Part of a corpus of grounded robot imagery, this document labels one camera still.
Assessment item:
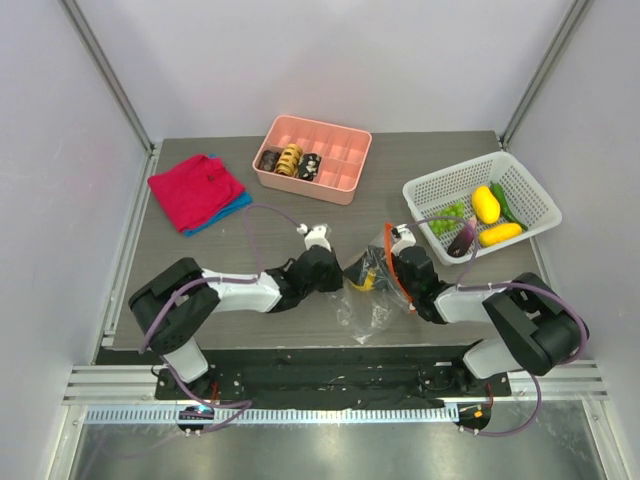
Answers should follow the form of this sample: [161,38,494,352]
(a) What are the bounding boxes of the green fake grapes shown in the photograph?
[430,202,465,237]

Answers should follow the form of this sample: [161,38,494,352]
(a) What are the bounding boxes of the yellow fake bell pepper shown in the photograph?
[353,269,377,292]

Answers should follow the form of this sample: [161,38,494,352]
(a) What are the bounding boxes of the clear zip top bag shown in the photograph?
[326,222,416,344]

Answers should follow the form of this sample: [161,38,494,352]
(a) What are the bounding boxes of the purple fake eggplant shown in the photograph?
[447,216,477,258]

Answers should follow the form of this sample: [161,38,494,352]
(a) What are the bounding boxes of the yellow fake mango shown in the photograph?
[478,223,523,248]

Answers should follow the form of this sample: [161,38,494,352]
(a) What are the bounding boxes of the yellow fake lemon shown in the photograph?
[471,185,501,225]

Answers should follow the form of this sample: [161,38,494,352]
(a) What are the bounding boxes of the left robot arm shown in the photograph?
[128,246,343,399]

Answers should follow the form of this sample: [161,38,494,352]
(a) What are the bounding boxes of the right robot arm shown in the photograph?
[388,246,588,395]

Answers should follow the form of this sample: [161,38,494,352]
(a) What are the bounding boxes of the black sprinkled fake pastry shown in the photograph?
[297,153,322,181]

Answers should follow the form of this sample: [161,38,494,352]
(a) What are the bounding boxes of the yellow striped fake donut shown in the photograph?
[274,143,303,177]

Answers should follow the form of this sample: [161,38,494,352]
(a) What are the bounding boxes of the green fake chili pepper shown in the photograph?
[489,182,528,231]

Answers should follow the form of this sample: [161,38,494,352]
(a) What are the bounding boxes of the dark chocolate fake donut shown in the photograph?
[259,150,281,172]

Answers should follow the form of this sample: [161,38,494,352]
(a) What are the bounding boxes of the blue folded cloth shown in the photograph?
[181,155,252,237]

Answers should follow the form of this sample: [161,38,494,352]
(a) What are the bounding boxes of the pink compartment tray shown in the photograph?
[252,115,372,205]

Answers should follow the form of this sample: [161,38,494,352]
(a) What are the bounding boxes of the white plastic basket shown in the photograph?
[402,151,562,265]

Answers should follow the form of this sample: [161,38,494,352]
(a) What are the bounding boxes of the pink folded cloth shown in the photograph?
[147,154,252,237]

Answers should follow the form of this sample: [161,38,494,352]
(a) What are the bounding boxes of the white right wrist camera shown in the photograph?
[391,224,416,256]

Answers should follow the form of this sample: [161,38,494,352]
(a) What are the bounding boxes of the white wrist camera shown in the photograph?
[296,223,332,252]
[391,224,416,256]

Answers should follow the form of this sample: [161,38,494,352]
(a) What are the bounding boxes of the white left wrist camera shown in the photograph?
[296,223,332,252]

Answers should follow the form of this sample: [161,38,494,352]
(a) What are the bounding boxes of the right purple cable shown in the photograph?
[399,214,591,438]

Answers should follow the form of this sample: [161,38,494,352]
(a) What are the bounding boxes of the purple cable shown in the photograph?
[137,203,309,434]
[399,214,591,438]

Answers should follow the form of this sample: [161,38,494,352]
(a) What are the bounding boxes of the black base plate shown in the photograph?
[154,342,512,407]

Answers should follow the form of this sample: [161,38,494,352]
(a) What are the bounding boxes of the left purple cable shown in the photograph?
[137,203,309,434]

